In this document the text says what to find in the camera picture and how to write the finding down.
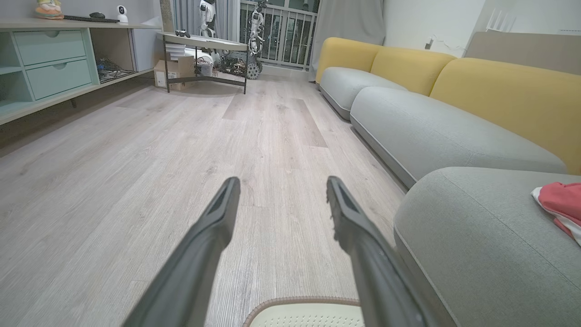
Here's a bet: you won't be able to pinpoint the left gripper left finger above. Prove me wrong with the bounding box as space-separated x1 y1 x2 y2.
123 177 241 327

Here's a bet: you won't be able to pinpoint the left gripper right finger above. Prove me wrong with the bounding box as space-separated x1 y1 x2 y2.
326 176 430 327

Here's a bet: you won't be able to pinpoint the red hooded garment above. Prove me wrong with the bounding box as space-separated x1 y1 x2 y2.
531 182 581 246

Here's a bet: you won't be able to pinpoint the white basket brown rim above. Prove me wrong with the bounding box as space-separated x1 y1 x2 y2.
242 296 366 327

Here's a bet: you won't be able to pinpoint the grey sofa seat ottoman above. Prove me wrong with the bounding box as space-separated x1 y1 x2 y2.
394 166 581 327

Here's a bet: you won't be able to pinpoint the long grey sofa seat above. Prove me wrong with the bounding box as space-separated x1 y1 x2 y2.
350 86 569 189

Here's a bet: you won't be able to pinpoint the short grey sofa seat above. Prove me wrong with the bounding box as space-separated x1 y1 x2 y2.
319 67 408 121

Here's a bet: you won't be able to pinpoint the cardboard box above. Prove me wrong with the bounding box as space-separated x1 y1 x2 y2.
153 54 196 90

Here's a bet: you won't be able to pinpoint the medium yellow sofa backrest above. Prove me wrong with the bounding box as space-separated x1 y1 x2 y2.
370 46 457 96

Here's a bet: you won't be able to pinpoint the small yellow sofa backrest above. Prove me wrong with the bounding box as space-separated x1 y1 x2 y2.
315 37 383 85

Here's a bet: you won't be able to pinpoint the long yellow sofa backrest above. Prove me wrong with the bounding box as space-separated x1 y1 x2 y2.
429 57 581 176

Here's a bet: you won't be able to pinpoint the mint drawer media cabinet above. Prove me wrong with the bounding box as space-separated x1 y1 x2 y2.
0 17 163 126

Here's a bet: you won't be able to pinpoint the balcony railing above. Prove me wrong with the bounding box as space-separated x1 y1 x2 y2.
239 0 319 71

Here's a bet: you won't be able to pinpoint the white humanoid robot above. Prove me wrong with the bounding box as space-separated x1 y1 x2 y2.
199 0 219 39

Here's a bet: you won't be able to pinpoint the grey curtain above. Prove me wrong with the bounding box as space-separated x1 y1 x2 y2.
308 0 387 83

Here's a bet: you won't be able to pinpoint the black keyboard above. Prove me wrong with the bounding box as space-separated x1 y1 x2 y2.
63 15 120 24

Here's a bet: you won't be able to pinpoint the beige panel board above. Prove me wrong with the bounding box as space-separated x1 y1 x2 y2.
465 30 581 76

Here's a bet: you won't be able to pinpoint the white wifi router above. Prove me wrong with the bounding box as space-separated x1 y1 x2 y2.
485 8 518 33

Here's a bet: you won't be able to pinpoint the colourful figurine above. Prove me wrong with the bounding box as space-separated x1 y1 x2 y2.
35 0 64 20

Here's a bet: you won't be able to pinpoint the tangled black cables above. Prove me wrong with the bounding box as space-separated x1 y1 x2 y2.
95 56 124 83

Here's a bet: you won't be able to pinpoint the black-frame side table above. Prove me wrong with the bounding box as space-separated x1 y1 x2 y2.
158 31 250 95

